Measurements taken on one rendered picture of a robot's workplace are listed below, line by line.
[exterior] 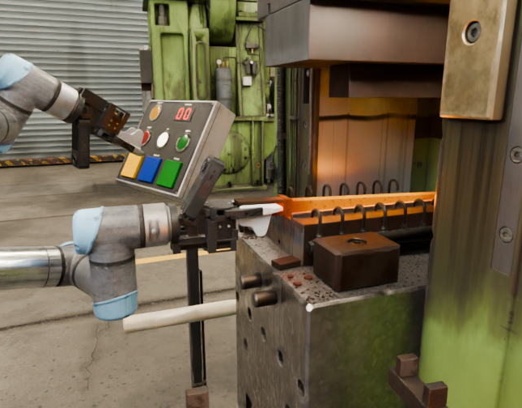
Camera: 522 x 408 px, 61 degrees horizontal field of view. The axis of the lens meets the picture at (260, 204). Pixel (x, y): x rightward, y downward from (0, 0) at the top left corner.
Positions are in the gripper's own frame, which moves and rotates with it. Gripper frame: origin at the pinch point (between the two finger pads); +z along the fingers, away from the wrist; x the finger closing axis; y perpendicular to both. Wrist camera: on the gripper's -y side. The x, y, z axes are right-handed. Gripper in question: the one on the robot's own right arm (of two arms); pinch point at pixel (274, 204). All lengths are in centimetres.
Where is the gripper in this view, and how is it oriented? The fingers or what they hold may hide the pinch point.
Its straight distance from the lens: 83.2
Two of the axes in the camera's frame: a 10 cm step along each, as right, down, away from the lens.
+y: -0.1, 9.7, 2.3
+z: 9.4, -0.7, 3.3
